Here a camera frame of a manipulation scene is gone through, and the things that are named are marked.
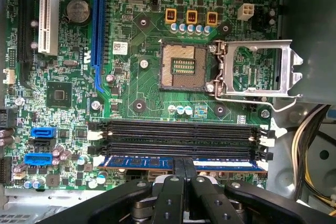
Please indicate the white barcode sticker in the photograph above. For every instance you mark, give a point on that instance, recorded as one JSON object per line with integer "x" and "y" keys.
{"x": 120, "y": 47}

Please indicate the grey power supply unit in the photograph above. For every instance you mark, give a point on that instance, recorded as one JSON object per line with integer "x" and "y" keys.
{"x": 309, "y": 37}

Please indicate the white expansion slot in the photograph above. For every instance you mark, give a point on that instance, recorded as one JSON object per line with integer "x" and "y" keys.
{"x": 48, "y": 24}

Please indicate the green Dell motherboard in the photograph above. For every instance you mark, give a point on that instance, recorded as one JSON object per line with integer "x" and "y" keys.
{"x": 147, "y": 77}

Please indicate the blue expansion slot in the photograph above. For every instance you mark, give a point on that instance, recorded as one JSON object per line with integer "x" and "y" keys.
{"x": 98, "y": 24}

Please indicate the metal socket cover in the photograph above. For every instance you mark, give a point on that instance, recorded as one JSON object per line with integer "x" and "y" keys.
{"x": 262, "y": 43}

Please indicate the black open PC case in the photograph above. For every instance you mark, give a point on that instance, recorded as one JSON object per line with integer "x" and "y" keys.
{"x": 282, "y": 155}

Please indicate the black-latched RAM slot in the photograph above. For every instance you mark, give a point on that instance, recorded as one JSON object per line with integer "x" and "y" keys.
{"x": 178, "y": 125}
{"x": 178, "y": 149}

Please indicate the white four-pin power socket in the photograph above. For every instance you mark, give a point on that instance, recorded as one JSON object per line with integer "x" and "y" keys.
{"x": 245, "y": 11}

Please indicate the CPU socket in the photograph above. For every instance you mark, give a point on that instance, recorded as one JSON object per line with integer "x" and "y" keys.
{"x": 183, "y": 66}

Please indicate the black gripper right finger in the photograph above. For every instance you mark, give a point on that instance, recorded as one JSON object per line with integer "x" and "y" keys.
{"x": 210, "y": 197}

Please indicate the blue RAM stick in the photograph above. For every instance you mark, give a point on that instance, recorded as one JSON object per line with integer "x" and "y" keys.
{"x": 131, "y": 161}

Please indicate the yellow square inductor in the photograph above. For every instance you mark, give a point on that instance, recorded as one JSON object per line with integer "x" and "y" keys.
{"x": 212, "y": 19}
{"x": 191, "y": 17}
{"x": 170, "y": 16}

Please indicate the silver coin battery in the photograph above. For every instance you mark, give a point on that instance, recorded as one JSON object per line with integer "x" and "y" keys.
{"x": 78, "y": 11}

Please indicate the black expansion slot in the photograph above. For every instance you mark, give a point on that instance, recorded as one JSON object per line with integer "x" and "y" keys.
{"x": 25, "y": 24}

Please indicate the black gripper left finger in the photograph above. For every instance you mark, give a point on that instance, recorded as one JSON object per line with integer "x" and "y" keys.
{"x": 170, "y": 200}

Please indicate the black square chipset chip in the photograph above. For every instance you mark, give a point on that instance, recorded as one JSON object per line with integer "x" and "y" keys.
{"x": 60, "y": 94}

